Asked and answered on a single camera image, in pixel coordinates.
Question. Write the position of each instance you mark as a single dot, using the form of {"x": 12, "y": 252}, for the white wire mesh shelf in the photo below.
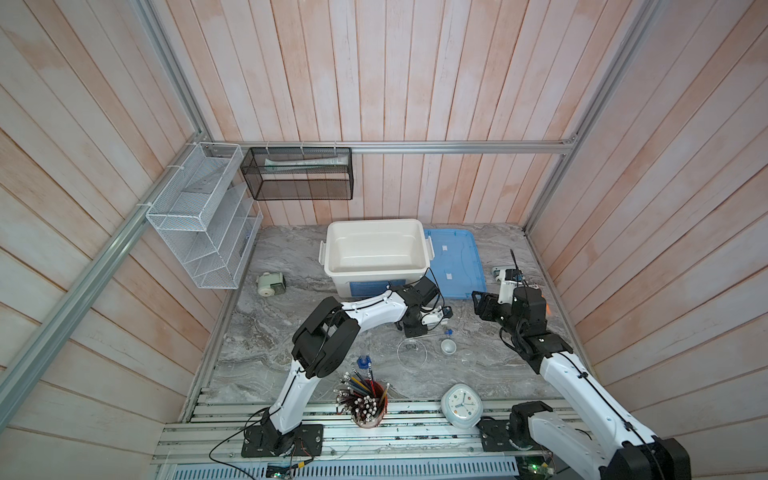
{"x": 207, "y": 220}

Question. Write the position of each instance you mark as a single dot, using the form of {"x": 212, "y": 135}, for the black wire mesh basket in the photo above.
{"x": 299, "y": 173}

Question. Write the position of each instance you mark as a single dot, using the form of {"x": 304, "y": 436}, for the white alarm clock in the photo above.
{"x": 462, "y": 406}

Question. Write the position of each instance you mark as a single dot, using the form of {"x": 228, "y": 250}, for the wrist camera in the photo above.
{"x": 514, "y": 279}
{"x": 436, "y": 316}

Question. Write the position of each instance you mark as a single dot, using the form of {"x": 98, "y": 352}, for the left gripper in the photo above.
{"x": 420, "y": 330}

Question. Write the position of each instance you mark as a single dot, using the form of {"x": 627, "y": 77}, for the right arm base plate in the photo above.
{"x": 495, "y": 437}

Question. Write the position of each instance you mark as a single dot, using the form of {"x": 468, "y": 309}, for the blue plastic bin lid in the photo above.
{"x": 456, "y": 263}

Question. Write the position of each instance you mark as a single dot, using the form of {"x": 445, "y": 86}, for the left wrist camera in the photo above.
{"x": 436, "y": 316}

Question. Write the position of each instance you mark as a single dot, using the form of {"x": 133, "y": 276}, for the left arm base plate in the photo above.
{"x": 262, "y": 441}

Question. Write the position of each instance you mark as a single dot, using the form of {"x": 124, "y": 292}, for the green white pencil sharpener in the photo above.
{"x": 271, "y": 284}

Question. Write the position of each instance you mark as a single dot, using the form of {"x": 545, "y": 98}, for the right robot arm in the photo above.
{"x": 617, "y": 445}

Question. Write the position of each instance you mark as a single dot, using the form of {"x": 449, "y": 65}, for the white plastic storage bin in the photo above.
{"x": 364, "y": 257}

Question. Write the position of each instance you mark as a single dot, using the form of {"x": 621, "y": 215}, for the red cup of pencils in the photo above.
{"x": 363, "y": 398}

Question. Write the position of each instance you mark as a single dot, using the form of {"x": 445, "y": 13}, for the small white round cap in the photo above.
{"x": 448, "y": 346}

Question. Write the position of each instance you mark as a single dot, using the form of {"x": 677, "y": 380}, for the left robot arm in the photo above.
{"x": 324, "y": 339}

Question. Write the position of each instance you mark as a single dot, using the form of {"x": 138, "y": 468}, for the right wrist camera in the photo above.
{"x": 514, "y": 279}

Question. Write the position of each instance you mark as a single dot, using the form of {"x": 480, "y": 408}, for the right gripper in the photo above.
{"x": 487, "y": 302}

